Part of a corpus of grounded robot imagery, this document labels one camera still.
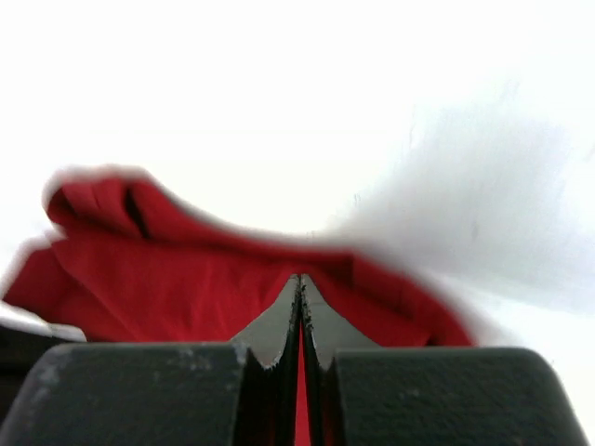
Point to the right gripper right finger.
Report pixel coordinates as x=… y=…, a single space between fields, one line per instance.
x=363 y=394

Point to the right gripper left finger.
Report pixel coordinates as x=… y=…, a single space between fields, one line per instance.
x=243 y=392

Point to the red t shirt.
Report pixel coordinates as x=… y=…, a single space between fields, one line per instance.
x=128 y=265

